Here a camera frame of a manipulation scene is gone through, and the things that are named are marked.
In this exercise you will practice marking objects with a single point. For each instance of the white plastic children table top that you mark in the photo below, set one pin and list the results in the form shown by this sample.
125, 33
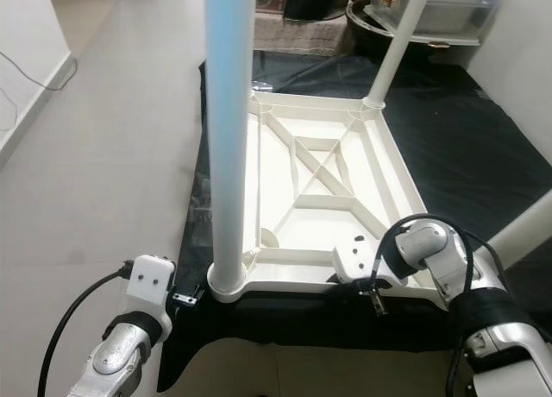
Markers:
310, 233

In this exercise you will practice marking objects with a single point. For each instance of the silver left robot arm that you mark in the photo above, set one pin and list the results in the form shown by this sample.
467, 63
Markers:
116, 362

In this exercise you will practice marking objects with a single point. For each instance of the crumpled clear tape patch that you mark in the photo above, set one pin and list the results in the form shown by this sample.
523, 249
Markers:
198, 203

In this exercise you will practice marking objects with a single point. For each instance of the black tablecloth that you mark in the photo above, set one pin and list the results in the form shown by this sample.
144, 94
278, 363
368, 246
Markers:
466, 147

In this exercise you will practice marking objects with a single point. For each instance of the clear tape strip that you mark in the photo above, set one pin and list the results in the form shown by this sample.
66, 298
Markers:
264, 85

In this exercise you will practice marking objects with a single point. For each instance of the beige patterned cloth bench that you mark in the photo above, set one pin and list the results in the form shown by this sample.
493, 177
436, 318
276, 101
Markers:
302, 36

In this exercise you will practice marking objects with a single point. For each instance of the black plastic bag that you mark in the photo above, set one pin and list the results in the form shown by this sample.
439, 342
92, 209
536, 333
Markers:
315, 0

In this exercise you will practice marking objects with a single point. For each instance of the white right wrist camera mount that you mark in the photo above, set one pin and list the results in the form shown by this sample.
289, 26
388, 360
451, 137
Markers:
355, 261

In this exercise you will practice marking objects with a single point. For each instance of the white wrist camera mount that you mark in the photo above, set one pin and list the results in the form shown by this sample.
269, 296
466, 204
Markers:
149, 286
355, 261

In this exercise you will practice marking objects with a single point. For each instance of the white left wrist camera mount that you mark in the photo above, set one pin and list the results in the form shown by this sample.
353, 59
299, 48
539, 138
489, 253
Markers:
149, 286

